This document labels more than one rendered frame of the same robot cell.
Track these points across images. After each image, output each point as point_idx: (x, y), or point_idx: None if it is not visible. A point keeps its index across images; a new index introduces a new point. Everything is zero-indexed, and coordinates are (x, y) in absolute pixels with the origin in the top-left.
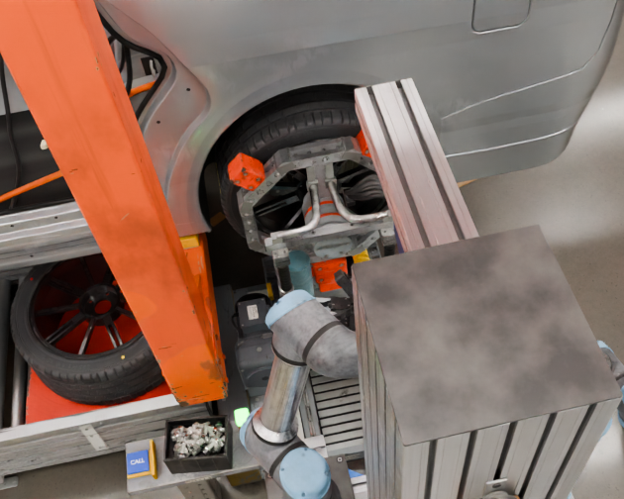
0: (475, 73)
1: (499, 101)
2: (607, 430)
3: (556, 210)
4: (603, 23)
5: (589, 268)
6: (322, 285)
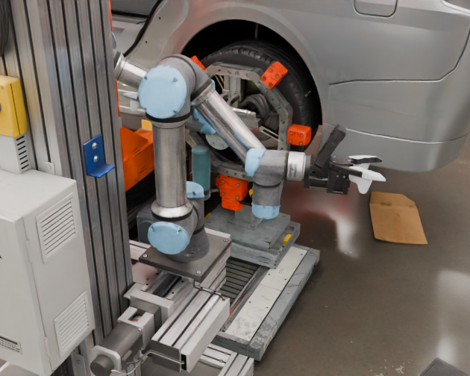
0: (355, 51)
1: (372, 86)
2: (176, 104)
3: (457, 285)
4: (458, 42)
5: (453, 327)
6: (223, 200)
